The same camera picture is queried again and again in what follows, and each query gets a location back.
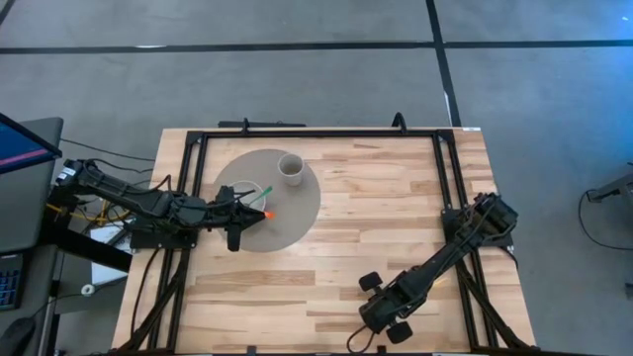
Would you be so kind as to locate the black aluminium table frame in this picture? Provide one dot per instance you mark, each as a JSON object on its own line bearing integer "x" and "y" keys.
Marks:
{"x": 321, "y": 133}

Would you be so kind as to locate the grey ceramic cup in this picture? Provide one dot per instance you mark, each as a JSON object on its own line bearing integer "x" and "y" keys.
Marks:
{"x": 291, "y": 168}

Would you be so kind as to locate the grey desk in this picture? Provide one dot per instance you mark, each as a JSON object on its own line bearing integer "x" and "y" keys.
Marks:
{"x": 29, "y": 207}

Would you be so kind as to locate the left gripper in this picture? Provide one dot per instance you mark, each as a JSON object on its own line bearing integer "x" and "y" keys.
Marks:
{"x": 225, "y": 212}

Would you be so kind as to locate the white tape roll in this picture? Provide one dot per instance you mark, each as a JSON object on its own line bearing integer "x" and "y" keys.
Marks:
{"x": 87, "y": 290}

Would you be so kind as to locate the black stand beam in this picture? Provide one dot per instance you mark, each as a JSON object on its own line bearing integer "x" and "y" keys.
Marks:
{"x": 89, "y": 249}

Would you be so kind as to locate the black computer mouse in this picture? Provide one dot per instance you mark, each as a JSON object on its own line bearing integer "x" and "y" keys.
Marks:
{"x": 17, "y": 336}

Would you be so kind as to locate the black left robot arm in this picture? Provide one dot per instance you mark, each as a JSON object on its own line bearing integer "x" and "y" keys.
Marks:
{"x": 143, "y": 200}

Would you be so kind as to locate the black keyboard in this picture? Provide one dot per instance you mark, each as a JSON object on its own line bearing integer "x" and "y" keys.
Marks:
{"x": 10, "y": 282}

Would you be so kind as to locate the grey ceramic bowl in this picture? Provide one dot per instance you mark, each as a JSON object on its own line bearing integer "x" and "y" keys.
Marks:
{"x": 247, "y": 187}

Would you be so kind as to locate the black flat bar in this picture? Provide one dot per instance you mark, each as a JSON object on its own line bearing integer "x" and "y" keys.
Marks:
{"x": 262, "y": 124}

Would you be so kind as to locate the round grey placemat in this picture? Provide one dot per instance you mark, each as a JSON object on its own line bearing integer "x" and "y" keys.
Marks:
{"x": 292, "y": 217}

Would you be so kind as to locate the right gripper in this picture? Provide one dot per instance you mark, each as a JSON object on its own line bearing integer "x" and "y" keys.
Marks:
{"x": 388, "y": 306}

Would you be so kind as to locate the grey stand leg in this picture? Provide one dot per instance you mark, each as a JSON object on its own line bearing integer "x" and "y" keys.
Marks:
{"x": 613, "y": 188}

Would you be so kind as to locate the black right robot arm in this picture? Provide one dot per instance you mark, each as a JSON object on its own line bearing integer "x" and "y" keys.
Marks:
{"x": 460, "y": 242}

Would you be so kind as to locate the monitor with blue screen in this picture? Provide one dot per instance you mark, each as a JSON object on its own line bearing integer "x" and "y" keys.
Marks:
{"x": 22, "y": 146}

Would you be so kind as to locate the black clamp hook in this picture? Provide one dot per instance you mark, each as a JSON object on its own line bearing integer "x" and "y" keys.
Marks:
{"x": 399, "y": 122}

